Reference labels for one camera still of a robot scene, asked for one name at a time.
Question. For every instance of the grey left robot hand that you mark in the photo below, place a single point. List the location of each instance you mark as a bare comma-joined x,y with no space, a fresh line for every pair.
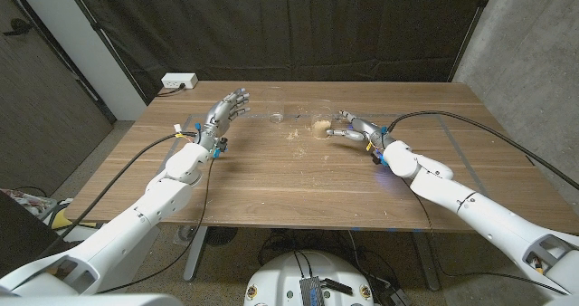
219,120

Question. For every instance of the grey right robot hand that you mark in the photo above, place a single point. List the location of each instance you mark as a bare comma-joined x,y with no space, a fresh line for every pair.
366,131

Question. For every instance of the brown sugar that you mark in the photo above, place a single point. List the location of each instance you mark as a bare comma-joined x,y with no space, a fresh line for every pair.
320,128

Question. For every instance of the clear plastic cup holding sugar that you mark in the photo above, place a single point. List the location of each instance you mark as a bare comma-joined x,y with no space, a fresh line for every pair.
321,111

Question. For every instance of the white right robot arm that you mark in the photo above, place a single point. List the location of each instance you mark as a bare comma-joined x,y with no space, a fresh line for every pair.
452,193

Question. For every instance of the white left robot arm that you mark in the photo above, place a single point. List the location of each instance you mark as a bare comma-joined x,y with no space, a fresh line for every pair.
163,202

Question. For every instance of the white power strip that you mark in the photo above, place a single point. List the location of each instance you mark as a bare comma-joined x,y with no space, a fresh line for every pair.
179,80

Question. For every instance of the black backdrop curtain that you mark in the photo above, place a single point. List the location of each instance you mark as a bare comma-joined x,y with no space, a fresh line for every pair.
226,25

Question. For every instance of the round black fan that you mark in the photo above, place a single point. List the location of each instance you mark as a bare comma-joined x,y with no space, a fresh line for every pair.
221,236

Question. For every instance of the grey table leg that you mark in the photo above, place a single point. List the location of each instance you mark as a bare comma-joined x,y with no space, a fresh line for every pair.
195,256
427,265

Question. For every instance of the black backdrop stand pole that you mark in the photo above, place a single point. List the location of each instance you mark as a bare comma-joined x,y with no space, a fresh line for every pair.
104,39
472,27

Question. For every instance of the black connector block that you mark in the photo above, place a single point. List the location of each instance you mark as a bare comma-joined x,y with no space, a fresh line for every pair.
337,286

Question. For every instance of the grey ribbed adapter box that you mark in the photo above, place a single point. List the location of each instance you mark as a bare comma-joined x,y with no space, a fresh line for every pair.
312,292

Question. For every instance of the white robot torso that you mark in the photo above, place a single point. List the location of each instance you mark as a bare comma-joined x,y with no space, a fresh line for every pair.
280,279

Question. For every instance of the yellow item on floor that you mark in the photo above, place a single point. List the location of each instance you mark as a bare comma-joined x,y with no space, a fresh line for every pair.
61,222

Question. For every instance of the patterned cloth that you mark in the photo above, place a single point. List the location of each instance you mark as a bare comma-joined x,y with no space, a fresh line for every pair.
27,202

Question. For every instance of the white robot head cover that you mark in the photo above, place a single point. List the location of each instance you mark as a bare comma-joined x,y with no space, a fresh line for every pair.
90,300

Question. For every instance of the dark chair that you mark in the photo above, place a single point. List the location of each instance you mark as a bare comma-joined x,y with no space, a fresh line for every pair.
20,238

